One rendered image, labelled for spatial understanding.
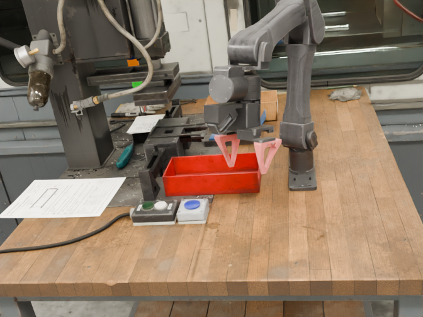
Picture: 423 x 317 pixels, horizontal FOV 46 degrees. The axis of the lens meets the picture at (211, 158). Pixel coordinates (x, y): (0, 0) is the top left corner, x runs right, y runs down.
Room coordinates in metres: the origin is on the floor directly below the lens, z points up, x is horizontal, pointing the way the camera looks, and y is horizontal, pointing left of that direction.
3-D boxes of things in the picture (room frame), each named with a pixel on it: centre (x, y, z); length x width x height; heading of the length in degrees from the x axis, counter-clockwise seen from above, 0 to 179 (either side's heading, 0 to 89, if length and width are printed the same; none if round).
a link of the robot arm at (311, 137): (1.17, -0.23, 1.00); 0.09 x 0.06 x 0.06; 51
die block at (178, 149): (1.42, 0.12, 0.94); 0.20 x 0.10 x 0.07; 168
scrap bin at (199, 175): (1.19, 0.00, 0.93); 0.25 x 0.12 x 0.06; 78
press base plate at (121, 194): (1.46, 0.20, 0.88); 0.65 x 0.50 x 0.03; 168
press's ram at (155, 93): (1.42, 0.19, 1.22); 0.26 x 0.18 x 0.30; 78
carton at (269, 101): (1.66, -0.13, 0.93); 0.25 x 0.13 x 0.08; 78
